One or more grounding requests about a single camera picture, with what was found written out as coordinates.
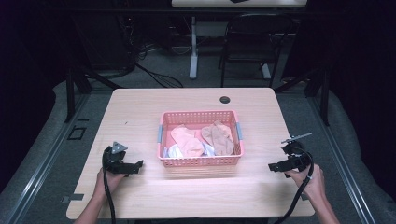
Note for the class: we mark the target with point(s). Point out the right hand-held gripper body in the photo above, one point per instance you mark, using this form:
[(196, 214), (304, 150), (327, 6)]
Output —
[(295, 155)]

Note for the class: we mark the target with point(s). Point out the black table grommet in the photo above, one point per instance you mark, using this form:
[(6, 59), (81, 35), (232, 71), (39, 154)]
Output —
[(224, 100)]

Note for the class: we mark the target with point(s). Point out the tan sock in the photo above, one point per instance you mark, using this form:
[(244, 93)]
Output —
[(219, 138)]

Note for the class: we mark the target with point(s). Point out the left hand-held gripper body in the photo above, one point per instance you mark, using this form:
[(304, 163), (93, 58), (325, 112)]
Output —
[(113, 158)]

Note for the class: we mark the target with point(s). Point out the pink sock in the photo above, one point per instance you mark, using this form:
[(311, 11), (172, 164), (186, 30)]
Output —
[(188, 143)]

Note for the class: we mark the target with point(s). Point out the black folding chair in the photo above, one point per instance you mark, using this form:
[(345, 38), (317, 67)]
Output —
[(255, 49)]

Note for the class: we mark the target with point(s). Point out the person's left hand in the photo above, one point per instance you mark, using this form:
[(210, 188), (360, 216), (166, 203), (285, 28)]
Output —
[(110, 183)]

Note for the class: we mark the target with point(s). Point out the white desk leg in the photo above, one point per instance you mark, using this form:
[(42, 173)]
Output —
[(194, 49), (266, 71)]

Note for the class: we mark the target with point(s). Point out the black tape square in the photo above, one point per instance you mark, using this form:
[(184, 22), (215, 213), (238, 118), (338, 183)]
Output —
[(76, 133)]

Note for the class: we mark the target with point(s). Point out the white and blue sock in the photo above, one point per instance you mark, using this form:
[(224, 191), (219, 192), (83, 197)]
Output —
[(174, 152)]

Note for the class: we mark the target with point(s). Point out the black metal stand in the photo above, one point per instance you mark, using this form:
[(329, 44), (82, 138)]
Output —
[(71, 93), (324, 93)]

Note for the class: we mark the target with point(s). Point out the pink plastic basket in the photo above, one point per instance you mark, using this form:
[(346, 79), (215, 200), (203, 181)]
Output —
[(199, 161)]

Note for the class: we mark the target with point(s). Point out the person's right hand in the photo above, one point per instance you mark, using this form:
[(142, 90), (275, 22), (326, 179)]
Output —
[(311, 183)]

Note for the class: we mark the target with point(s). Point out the aluminium floor rail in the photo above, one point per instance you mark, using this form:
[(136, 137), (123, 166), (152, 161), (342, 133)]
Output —
[(43, 161), (339, 161)]

